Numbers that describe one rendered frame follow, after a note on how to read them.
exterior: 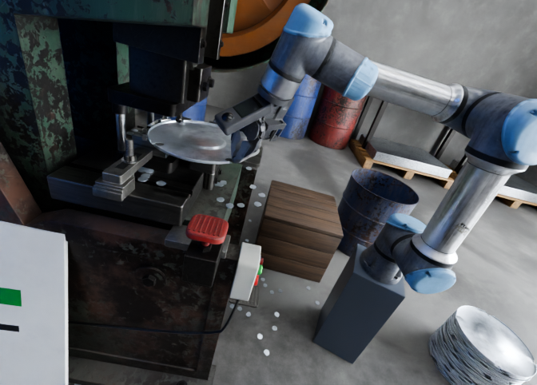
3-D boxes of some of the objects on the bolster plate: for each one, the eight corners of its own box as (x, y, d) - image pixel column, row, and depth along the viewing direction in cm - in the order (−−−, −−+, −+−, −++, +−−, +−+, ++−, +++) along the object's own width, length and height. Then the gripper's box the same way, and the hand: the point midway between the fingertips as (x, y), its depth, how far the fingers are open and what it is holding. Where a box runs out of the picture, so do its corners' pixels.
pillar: (129, 148, 67) (126, 96, 61) (124, 152, 65) (121, 97, 59) (120, 146, 67) (117, 93, 61) (115, 149, 65) (112, 95, 59)
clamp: (156, 168, 68) (157, 132, 63) (121, 201, 54) (119, 158, 49) (133, 162, 68) (133, 126, 63) (93, 195, 53) (87, 151, 48)
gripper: (303, 105, 54) (261, 171, 68) (279, 79, 58) (244, 147, 71) (276, 104, 48) (236, 176, 62) (250, 76, 52) (218, 151, 65)
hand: (233, 159), depth 64 cm, fingers closed
